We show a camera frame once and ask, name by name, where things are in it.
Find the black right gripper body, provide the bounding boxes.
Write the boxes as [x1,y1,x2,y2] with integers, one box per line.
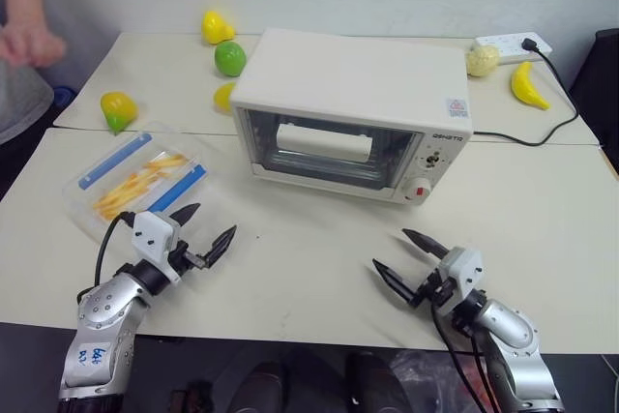
[408,268,457,309]

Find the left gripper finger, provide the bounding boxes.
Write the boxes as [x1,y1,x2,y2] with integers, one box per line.
[202,224,238,270]
[169,202,201,231]

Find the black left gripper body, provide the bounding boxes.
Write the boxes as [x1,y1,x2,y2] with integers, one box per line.
[171,239,209,274]

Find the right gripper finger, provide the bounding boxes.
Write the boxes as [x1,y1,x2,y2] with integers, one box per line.
[401,229,449,262]
[371,258,418,304]

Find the white toaster oven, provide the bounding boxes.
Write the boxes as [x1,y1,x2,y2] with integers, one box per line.
[229,28,474,207]

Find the person's bare hand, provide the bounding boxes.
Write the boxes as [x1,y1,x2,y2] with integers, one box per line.
[0,20,68,69]

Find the yellow french fries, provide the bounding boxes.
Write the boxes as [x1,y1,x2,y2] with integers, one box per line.
[91,153,191,221]

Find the clear blue-clipped plastic container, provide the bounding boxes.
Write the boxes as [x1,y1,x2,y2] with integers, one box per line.
[62,120,215,246]

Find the yellow toy lemon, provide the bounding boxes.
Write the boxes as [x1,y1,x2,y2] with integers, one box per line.
[212,81,237,116]

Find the yellow-green toy mango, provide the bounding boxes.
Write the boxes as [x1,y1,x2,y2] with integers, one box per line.
[100,90,141,136]

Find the blue round object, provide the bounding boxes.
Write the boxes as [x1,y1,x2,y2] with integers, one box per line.
[51,86,74,110]

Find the yellow toy banana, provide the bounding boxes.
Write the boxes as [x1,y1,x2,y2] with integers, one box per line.
[511,61,552,111]

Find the yellow toy bell pepper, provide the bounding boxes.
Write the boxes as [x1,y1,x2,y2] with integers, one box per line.
[200,10,237,45]

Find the white power strip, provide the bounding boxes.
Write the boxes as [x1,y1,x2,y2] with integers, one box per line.
[472,31,554,67]

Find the black box-shaped object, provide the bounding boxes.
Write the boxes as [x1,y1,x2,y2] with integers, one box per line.
[570,28,619,146]

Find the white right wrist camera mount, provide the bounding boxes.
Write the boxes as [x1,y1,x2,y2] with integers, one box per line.
[436,247,486,310]

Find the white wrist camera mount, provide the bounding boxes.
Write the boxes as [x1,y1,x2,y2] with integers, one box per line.
[131,211,183,284]
[436,247,486,310]

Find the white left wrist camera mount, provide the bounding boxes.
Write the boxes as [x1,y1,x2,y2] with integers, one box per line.
[131,211,183,284]

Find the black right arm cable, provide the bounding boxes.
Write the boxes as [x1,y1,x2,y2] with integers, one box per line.
[431,306,504,413]

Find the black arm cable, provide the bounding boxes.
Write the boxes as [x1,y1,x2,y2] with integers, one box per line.
[75,211,139,303]
[431,306,504,413]

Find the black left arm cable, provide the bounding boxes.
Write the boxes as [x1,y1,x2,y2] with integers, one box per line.
[75,211,139,303]

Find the black power cable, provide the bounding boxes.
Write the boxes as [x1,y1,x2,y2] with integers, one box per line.
[471,38,581,148]

